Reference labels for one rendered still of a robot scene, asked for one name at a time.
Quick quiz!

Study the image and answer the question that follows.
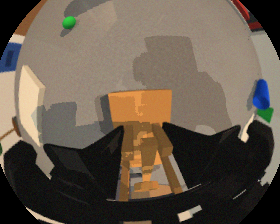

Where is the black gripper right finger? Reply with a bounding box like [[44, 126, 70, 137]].
[[161, 123, 241, 189]]

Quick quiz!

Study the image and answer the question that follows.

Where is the small green ball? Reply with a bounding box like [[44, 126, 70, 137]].
[[63, 16, 76, 30]]

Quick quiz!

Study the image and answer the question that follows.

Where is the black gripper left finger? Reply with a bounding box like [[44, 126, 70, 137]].
[[43, 125, 124, 201]]

